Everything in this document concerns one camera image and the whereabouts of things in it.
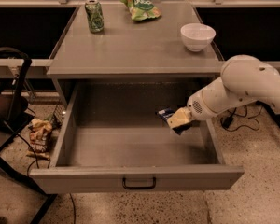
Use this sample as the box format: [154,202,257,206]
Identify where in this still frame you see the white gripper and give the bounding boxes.
[167,87,217,129]

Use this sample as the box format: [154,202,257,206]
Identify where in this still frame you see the dark blue rxbar wrapper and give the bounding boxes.
[156,108,191,135]

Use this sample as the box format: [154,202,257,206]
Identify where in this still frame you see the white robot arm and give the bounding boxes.
[167,55,280,129]

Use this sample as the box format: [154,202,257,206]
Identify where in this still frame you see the open grey top drawer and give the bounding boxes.
[30,80,244,194]

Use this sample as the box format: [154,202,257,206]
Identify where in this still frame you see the grey metal cabinet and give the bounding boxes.
[48,0,222,103]

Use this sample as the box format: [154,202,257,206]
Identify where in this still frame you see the white ceramic bowl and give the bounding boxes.
[180,23,216,52]

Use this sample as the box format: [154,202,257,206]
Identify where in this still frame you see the green chip bag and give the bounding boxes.
[120,0,161,21]

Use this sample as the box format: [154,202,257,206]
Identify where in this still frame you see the green soda can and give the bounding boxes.
[84,0,104,33]

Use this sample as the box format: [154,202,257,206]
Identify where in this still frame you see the crumpled snack bag on floor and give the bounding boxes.
[26,119,52,161]

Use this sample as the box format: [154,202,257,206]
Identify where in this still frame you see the black drawer handle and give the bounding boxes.
[122,177,157,190]

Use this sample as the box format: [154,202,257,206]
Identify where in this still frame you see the black floor cable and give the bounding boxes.
[17,133,77,224]

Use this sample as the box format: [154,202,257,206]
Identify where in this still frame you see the black chair frame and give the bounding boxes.
[0,47,57,224]

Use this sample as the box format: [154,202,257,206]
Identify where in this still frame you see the horizontal metal rail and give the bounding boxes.
[0,59,52,67]

